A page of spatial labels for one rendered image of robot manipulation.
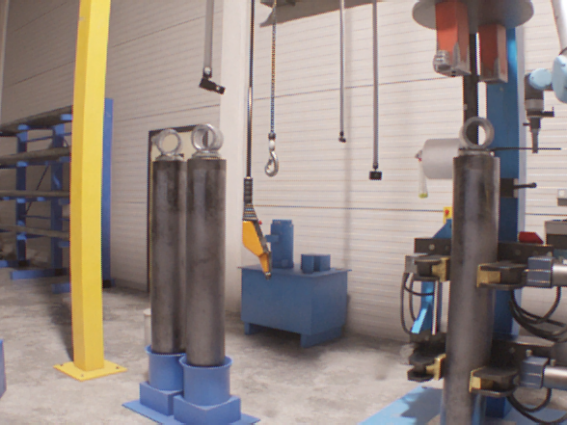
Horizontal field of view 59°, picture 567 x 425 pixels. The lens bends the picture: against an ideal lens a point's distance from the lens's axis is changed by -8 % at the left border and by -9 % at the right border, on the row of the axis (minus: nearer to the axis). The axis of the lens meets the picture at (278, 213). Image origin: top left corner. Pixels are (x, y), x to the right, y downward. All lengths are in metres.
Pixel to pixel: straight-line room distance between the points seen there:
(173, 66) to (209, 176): 4.40
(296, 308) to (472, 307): 2.45
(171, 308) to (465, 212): 1.68
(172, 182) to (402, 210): 2.46
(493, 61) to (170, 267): 2.02
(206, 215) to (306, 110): 2.90
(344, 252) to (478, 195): 2.93
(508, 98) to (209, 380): 2.15
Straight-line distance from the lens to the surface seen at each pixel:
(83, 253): 3.86
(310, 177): 5.42
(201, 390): 2.99
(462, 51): 2.43
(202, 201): 2.82
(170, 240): 3.07
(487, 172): 2.45
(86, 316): 3.94
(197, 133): 2.94
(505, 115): 2.93
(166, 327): 3.15
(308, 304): 4.60
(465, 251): 2.45
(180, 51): 7.06
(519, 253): 2.65
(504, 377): 2.46
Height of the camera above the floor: 1.27
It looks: 2 degrees down
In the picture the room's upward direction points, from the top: 1 degrees clockwise
